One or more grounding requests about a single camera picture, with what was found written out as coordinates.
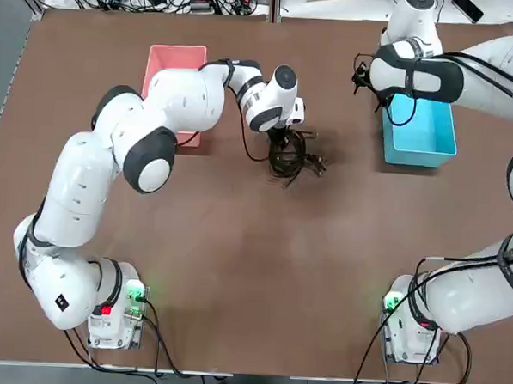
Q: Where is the pink plastic box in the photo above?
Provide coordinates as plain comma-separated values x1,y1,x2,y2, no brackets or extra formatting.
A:
137,42,210,149

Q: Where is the left arm base cable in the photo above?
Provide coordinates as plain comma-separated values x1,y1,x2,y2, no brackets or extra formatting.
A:
137,296,239,381

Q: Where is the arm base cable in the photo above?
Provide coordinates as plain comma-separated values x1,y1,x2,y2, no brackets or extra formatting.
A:
137,296,239,381
351,257,478,384

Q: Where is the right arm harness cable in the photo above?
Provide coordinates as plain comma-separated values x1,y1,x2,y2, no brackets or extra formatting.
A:
382,47,513,134

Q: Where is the blue plastic box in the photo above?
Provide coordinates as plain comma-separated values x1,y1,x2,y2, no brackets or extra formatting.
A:
377,93,461,170

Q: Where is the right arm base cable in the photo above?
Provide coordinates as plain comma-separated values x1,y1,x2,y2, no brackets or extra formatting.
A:
351,257,478,384

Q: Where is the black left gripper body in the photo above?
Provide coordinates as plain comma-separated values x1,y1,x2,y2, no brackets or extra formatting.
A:
269,124,304,144

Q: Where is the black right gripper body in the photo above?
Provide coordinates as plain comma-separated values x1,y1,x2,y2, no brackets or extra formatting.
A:
373,93,394,115

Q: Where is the aluminium post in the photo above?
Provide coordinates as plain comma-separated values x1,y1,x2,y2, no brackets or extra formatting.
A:
268,0,284,26

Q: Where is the black phone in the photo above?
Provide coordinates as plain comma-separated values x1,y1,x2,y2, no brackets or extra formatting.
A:
451,0,486,23

